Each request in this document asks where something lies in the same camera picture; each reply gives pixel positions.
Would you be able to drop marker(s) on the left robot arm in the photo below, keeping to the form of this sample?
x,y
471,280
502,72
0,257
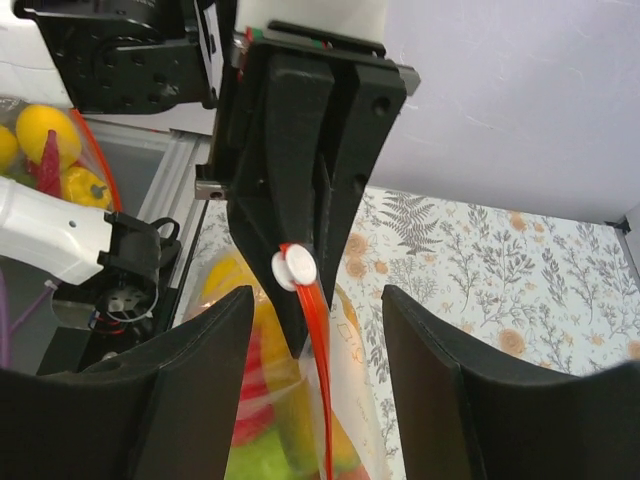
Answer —
x,y
146,57

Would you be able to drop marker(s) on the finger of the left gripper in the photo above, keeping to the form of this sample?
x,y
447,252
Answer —
x,y
272,199
362,108

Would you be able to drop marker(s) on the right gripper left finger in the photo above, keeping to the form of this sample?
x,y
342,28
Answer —
x,y
165,409

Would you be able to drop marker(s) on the aluminium front rail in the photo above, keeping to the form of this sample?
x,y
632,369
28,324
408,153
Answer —
x,y
172,194

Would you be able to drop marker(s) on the zip bag of fake fruit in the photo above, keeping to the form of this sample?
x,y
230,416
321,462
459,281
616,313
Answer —
x,y
279,426

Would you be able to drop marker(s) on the floral table mat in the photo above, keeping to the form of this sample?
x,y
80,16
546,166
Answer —
x,y
556,294

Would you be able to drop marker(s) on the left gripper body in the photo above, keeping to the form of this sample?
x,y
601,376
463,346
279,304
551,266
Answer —
x,y
245,54

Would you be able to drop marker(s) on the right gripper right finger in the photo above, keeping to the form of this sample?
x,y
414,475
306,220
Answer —
x,y
466,410

